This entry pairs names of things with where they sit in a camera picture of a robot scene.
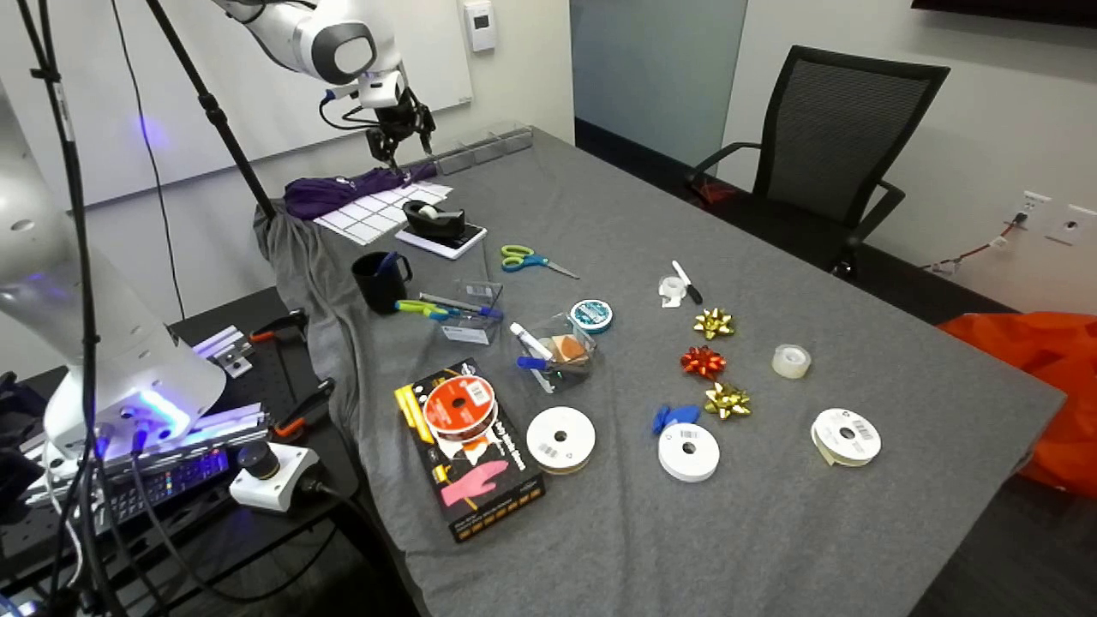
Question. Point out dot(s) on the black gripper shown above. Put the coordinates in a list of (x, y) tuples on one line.
[(389, 111)]

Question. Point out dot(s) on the black tape dispenser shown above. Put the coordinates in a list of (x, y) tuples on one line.
[(431, 220)]

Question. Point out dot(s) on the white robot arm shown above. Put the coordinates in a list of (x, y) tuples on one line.
[(350, 48)]

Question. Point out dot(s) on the black colourful book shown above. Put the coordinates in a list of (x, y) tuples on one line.
[(478, 477)]

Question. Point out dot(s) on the purple cloth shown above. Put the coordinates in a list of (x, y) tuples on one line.
[(317, 198)]

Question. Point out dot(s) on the black mug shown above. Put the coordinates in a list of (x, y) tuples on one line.
[(382, 280)]

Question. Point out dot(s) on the clear plastic box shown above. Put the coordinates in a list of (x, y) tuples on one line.
[(471, 294)]

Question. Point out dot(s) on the clear cup with supplies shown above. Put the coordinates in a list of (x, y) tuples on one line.
[(555, 351)]

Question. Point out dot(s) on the red ribbon spool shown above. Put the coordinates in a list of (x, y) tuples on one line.
[(461, 407)]

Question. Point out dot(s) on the white plastic piece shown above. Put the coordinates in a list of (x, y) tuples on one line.
[(671, 294)]

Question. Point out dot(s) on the black marker pen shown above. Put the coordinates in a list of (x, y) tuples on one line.
[(688, 283)]

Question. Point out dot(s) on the grey tablecloth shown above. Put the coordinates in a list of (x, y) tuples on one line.
[(778, 531)]

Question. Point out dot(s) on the white ribbon spool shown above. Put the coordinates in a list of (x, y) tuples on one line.
[(559, 440), (688, 454), (844, 437)]

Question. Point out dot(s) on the gold gift bow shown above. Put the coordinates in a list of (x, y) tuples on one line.
[(728, 401), (714, 323)]

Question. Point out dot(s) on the white controller box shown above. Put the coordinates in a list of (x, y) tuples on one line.
[(269, 473)]

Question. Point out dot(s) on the red gift bow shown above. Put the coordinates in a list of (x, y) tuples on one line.
[(702, 361)]

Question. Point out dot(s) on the blue gift bow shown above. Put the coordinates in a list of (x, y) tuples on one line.
[(675, 417)]

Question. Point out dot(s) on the black office chair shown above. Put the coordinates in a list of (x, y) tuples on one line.
[(815, 181)]

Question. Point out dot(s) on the orange bag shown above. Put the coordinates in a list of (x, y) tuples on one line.
[(1059, 351)]

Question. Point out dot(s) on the green-handled scissors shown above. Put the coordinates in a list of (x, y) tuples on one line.
[(521, 257)]

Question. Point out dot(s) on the black camera tripod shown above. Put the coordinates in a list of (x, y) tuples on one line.
[(131, 399)]

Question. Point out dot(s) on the wall-mounted black television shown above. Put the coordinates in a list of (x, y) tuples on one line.
[(1030, 12)]

